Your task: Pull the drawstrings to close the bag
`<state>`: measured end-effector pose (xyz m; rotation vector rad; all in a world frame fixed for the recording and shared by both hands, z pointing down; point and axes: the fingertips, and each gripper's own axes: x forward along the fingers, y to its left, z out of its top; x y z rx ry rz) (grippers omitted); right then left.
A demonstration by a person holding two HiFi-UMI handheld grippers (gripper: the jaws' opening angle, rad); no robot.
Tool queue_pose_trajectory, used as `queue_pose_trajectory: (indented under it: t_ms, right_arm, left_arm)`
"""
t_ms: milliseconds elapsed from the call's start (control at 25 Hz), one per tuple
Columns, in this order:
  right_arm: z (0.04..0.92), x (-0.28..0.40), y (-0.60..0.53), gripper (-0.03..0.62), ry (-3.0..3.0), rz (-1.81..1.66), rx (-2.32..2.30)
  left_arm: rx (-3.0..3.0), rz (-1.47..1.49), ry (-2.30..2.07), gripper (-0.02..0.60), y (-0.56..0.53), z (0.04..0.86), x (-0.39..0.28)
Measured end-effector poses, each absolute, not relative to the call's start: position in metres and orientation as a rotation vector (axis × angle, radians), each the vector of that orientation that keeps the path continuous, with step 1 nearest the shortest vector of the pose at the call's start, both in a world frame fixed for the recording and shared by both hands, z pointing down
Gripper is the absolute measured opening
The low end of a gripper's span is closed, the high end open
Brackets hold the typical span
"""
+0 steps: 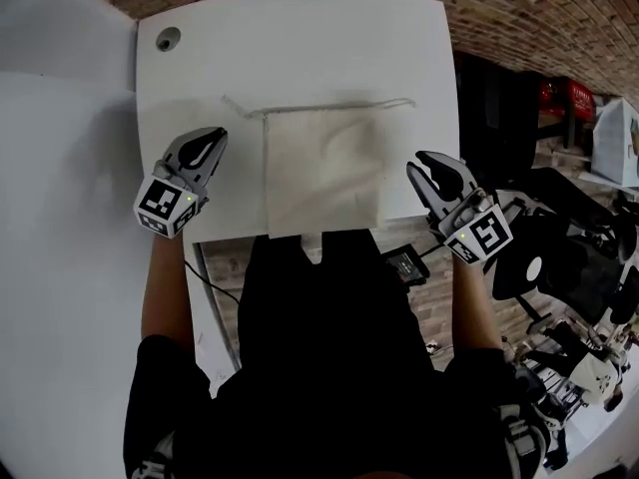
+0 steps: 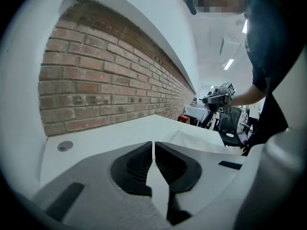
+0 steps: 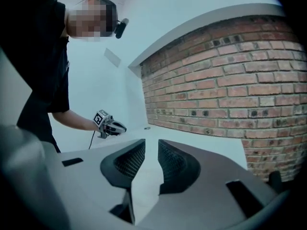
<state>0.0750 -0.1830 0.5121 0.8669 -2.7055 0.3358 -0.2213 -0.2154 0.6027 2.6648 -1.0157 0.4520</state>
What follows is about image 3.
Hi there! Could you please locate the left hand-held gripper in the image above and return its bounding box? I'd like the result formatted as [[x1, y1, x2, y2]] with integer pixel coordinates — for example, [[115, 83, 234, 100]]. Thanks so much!
[[93, 109, 127, 139]]

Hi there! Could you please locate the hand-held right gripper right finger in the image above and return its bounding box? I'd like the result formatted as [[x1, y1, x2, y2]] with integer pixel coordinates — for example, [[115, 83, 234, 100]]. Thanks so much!
[[138, 139, 291, 230]]

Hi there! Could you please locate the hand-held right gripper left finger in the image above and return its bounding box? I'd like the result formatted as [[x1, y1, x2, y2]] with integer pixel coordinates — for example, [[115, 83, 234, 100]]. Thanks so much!
[[47, 138, 146, 230]]

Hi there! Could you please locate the person's left forearm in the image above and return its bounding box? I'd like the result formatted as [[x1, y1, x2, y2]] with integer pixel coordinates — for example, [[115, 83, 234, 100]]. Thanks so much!
[[51, 109, 99, 131]]

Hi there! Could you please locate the white table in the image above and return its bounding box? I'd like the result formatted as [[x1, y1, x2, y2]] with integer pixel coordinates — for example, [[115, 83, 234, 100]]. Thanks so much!
[[59, 126, 249, 226]]

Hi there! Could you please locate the black office chair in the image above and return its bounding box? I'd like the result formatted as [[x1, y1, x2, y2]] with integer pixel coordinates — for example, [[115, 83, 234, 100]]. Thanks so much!
[[268, 170, 283, 194]]

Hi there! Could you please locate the person's black shirt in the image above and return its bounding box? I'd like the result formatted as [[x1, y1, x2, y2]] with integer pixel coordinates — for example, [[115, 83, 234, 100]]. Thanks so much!
[[14, 0, 71, 153]]

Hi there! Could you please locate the person's head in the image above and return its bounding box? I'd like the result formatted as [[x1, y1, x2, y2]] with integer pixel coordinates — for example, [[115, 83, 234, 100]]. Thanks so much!
[[66, 0, 118, 43]]

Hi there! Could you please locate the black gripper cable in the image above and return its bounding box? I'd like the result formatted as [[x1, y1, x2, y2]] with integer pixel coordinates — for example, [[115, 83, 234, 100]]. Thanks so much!
[[88, 130, 96, 150]]

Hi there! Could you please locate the grey wall panel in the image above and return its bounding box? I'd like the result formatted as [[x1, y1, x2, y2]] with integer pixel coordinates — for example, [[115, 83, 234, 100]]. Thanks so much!
[[104, 47, 122, 67]]

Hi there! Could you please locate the black head-mounted camera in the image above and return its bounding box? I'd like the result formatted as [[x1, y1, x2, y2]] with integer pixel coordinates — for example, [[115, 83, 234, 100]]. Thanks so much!
[[115, 18, 130, 39]]

